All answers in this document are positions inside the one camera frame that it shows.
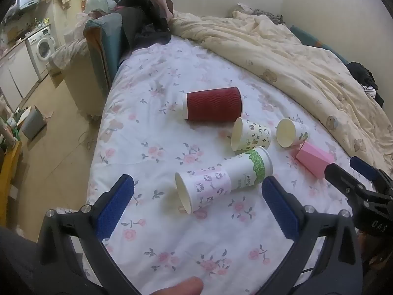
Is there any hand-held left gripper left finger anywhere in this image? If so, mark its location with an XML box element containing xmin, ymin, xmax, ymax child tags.
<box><xmin>37</xmin><ymin>174</ymin><xmax>145</xmax><ymax>295</ymax></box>

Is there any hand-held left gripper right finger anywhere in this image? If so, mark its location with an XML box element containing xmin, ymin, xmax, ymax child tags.
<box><xmin>254</xmin><ymin>176</ymin><xmax>360</xmax><ymax>295</ymax></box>

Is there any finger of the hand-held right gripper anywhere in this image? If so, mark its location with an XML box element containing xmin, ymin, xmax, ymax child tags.
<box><xmin>325</xmin><ymin>163</ymin><xmax>369</xmax><ymax>204</ymax></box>
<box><xmin>350</xmin><ymin>156</ymin><xmax>393</xmax><ymax>195</ymax></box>

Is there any white cup with pink print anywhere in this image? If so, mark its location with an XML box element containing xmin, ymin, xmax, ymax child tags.
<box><xmin>175</xmin><ymin>164</ymin><xmax>234</xmax><ymax>214</ymax></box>

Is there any pink paper cup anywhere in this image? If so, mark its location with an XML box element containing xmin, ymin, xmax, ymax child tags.
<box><xmin>295</xmin><ymin>141</ymin><xmax>335</xmax><ymax>179</ymax></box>

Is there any white cup with green pattern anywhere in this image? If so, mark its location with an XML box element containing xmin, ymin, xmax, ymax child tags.
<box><xmin>228</xmin><ymin>146</ymin><xmax>274</xmax><ymax>192</ymax></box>

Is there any small white green print cup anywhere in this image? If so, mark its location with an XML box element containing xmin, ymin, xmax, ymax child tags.
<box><xmin>276</xmin><ymin>118</ymin><xmax>310</xmax><ymax>148</ymax></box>

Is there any panda print paper cup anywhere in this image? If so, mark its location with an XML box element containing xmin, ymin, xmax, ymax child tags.
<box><xmin>231</xmin><ymin>117</ymin><xmax>272</xmax><ymax>152</ymax></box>

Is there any red ribbed paper cup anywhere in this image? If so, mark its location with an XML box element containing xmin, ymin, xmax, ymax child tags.
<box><xmin>183</xmin><ymin>87</ymin><xmax>244</xmax><ymax>123</ymax></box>

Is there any person's left hand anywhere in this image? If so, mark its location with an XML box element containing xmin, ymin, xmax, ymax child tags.
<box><xmin>147</xmin><ymin>277</ymin><xmax>204</xmax><ymax>295</ymax></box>

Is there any floral bed sheet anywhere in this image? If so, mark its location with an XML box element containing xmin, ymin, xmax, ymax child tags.
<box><xmin>81</xmin><ymin>34</ymin><xmax>370</xmax><ymax>295</ymax></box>

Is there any striped garment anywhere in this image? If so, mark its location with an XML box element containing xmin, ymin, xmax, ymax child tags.
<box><xmin>362</xmin><ymin>84</ymin><xmax>379</xmax><ymax>99</ymax></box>

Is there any black garment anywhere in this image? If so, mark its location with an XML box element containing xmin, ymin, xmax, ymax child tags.
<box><xmin>346</xmin><ymin>61</ymin><xmax>385</xmax><ymax>106</ymax></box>

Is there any yellow shelf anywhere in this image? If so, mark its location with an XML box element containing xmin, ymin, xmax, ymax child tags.
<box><xmin>0</xmin><ymin>140</ymin><xmax>24</xmax><ymax>225</ymax></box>

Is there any grey waste bin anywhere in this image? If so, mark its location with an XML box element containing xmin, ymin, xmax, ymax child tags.
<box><xmin>21</xmin><ymin>106</ymin><xmax>48</xmax><ymax>141</ymax></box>

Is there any teal mattress sheet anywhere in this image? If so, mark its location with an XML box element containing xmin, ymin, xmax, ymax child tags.
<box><xmin>290</xmin><ymin>25</ymin><xmax>351</xmax><ymax>66</ymax></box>

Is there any cream bear print duvet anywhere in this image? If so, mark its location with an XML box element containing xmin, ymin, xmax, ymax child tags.
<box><xmin>170</xmin><ymin>9</ymin><xmax>393</xmax><ymax>174</ymax></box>

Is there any beige blanket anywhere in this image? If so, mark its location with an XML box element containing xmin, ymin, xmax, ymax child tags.
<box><xmin>48</xmin><ymin>38</ymin><xmax>90</xmax><ymax>71</ymax></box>

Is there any white kitchen cabinet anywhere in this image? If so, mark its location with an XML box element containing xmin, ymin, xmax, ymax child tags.
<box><xmin>0</xmin><ymin>41</ymin><xmax>40</xmax><ymax>112</ymax></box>

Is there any teal bed footboard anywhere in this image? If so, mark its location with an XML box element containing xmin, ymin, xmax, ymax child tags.
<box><xmin>83</xmin><ymin>12</ymin><xmax>130</xmax><ymax>90</ymax></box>

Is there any white washing machine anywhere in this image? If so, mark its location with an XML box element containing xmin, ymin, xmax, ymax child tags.
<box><xmin>26</xmin><ymin>26</ymin><xmax>57</xmax><ymax>81</ymax></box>

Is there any patterned pillow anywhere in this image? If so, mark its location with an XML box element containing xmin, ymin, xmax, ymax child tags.
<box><xmin>236</xmin><ymin>3</ymin><xmax>287</xmax><ymax>26</ymax></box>

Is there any pile of dark clothes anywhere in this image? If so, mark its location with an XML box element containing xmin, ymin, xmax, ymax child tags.
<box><xmin>114</xmin><ymin>0</ymin><xmax>176</xmax><ymax>52</ymax></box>

